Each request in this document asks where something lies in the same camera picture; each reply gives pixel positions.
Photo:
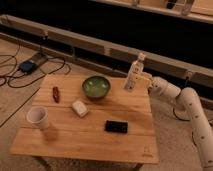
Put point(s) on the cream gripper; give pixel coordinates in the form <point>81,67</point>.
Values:
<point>135,79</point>

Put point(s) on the long wooden beam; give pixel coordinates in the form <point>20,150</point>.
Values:
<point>172,67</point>

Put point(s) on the white paper cup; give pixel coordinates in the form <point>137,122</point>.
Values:
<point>38,116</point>

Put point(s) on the clear plastic bottle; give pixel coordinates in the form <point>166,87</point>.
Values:
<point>136,69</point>

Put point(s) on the white rectangular block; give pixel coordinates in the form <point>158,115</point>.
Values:
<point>79,108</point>

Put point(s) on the black rectangular box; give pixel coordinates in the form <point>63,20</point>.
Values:
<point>116,126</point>

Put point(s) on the small red-brown object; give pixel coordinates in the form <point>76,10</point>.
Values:
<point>56,94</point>

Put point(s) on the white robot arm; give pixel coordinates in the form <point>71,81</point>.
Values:
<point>186,99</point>

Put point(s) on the wooden table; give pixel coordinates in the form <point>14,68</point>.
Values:
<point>71,136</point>

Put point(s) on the green ceramic bowl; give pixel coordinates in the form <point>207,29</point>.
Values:
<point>96,87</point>

